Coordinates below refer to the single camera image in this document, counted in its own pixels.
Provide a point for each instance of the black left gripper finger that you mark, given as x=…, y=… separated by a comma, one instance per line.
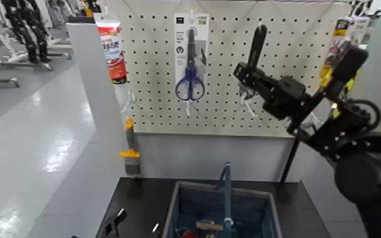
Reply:
x=155, y=227
x=114, y=224

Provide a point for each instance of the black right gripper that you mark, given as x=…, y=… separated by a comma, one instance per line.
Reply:
x=283, y=96

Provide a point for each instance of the black adjustable wrench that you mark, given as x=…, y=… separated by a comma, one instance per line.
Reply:
x=257, y=43

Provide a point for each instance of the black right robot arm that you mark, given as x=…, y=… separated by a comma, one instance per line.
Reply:
x=353, y=139

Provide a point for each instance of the red tool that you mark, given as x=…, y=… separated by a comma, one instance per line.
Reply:
x=188, y=234

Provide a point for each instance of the yellow tool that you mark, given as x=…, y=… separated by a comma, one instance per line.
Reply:
x=210, y=236

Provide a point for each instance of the blue scissors on white card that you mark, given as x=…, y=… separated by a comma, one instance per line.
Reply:
x=190, y=60

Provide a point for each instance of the orange grey scraper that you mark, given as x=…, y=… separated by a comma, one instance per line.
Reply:
x=130, y=154

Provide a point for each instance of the grey partition panel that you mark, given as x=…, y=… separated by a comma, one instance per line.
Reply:
x=91, y=149

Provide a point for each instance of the white pegboard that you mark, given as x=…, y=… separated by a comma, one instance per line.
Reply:
x=157, y=123

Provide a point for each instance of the black white packaged tool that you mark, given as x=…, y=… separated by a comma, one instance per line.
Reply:
x=365, y=8

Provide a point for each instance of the red white sealant tube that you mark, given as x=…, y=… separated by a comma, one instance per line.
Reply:
x=112, y=46

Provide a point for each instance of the black robot on stand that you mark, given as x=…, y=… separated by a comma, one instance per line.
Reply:
x=27, y=30

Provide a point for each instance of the black metal post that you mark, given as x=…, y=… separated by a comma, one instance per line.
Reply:
x=288, y=162

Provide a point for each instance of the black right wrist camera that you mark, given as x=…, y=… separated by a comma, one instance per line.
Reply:
x=353, y=61

